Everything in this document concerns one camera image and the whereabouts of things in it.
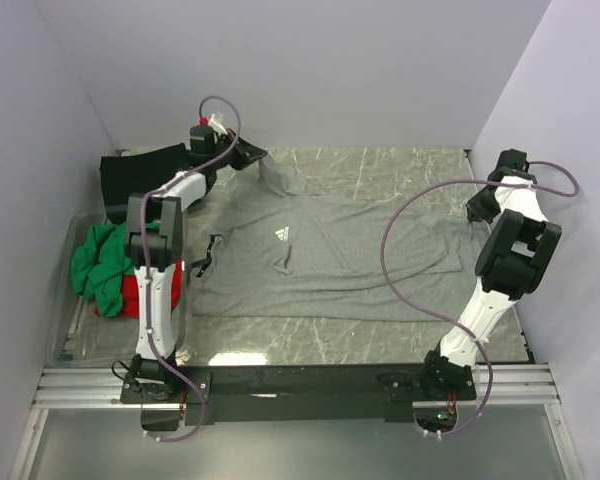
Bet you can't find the aluminium rail frame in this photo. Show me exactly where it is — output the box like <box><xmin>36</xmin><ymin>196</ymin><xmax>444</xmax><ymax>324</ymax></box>
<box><xmin>10</xmin><ymin>364</ymin><xmax>584</xmax><ymax>479</ymax></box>

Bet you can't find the folded black t-shirt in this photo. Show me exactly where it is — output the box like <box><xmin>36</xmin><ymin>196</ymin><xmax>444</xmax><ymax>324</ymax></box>
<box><xmin>99</xmin><ymin>143</ymin><xmax>199</xmax><ymax>225</ymax></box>

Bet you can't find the clear plastic bin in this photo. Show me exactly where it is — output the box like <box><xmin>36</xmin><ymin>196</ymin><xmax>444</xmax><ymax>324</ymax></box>
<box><xmin>46</xmin><ymin>205</ymin><xmax>143</xmax><ymax>368</ymax></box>

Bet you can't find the red t-shirt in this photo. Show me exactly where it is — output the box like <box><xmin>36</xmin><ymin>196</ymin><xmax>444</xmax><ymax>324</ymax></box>
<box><xmin>93</xmin><ymin>257</ymin><xmax>187</xmax><ymax>320</ymax></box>

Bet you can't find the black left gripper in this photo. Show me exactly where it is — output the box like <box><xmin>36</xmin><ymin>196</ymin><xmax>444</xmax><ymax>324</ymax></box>
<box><xmin>210</xmin><ymin>128</ymin><xmax>268</xmax><ymax>172</ymax></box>

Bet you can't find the green t-shirt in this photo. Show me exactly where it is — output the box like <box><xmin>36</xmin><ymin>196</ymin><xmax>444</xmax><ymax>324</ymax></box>
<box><xmin>70</xmin><ymin>224</ymin><xmax>133</xmax><ymax>318</ymax></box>

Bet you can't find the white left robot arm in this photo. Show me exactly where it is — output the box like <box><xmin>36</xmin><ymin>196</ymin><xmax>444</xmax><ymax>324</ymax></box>
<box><xmin>123</xmin><ymin>113</ymin><xmax>267</xmax><ymax>402</ymax></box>

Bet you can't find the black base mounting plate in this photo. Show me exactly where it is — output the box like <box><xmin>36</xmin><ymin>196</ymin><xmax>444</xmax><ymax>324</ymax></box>
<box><xmin>120</xmin><ymin>363</ymin><xmax>477</xmax><ymax>431</ymax></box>

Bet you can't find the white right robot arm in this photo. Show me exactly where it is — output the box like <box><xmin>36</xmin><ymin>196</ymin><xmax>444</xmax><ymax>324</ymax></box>
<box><xmin>418</xmin><ymin>149</ymin><xmax>563</xmax><ymax>399</ymax></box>

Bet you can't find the grey t-shirt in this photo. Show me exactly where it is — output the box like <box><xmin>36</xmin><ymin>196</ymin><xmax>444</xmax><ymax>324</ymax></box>
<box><xmin>193</xmin><ymin>158</ymin><xmax>482</xmax><ymax>322</ymax></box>

